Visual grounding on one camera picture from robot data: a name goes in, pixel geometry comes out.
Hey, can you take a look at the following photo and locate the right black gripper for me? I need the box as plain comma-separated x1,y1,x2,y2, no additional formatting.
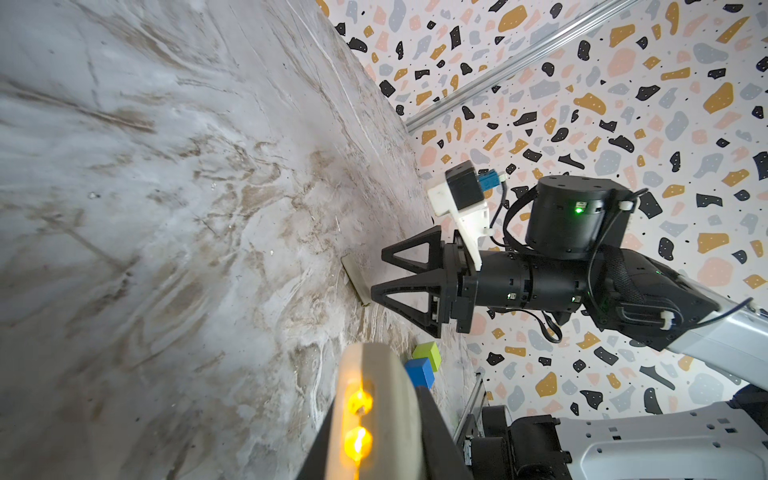
371,175,718,351

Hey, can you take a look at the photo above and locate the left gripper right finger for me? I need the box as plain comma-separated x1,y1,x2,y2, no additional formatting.
415,387,472,480

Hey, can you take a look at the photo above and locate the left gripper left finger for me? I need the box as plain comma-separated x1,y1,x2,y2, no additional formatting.
296,402,335,480

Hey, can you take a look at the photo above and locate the white remote control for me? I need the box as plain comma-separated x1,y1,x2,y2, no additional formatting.
324,343,426,479

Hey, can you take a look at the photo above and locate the beige battery cover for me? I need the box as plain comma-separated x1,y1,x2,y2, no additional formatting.
341,253,372,307

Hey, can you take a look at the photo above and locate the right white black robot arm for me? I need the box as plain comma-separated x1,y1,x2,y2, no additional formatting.
371,164,767,479

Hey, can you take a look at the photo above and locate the green cube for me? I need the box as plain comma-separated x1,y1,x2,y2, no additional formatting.
412,341,442,372

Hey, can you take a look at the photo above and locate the blue cube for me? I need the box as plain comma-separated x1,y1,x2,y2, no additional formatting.
404,358,435,389

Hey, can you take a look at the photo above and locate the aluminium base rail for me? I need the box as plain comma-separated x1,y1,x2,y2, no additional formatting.
453,372,487,448

